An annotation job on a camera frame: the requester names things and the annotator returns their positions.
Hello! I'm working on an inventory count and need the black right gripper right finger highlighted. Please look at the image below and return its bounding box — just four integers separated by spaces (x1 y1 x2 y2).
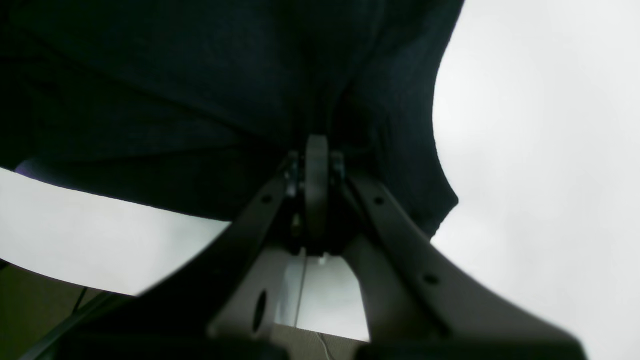
316 136 586 360

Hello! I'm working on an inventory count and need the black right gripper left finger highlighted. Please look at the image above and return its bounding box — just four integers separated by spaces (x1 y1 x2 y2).
50 135 318 360

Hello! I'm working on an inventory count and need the black T-shirt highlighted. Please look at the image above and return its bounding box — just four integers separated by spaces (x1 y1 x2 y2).
1 0 464 235

